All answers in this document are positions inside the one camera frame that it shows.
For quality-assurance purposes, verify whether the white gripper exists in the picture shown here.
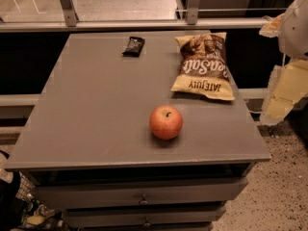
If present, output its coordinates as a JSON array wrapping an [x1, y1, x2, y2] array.
[[259, 0, 308, 126]]

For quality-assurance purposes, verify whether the red apple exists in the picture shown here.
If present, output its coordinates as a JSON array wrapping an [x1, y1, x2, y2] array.
[[149, 106, 183, 140]]

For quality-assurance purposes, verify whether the black rxbar chocolate wrapper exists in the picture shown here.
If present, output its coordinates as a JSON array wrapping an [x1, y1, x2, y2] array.
[[122, 37, 145, 57]]

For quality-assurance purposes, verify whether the yellow brown chips bag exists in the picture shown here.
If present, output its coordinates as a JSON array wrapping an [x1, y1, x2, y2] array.
[[171, 32, 235, 101]]

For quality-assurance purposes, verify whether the top grey drawer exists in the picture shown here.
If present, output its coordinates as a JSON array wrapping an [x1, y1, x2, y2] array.
[[32, 177, 247, 210]]

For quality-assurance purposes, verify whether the grey drawer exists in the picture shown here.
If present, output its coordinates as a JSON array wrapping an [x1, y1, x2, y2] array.
[[63, 206, 225, 227], [32, 177, 247, 210]]

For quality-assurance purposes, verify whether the grey drawer cabinet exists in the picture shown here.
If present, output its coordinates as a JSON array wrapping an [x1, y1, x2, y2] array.
[[7, 32, 270, 231]]

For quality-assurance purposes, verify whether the middle grey drawer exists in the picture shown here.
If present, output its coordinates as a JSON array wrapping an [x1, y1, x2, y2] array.
[[63, 206, 225, 227]]

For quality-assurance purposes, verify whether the clutter pile on floor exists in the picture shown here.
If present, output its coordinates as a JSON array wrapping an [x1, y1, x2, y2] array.
[[0, 151, 70, 231]]

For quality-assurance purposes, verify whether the metal window railing frame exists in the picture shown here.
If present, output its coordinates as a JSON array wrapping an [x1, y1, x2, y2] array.
[[0, 0, 294, 33]]

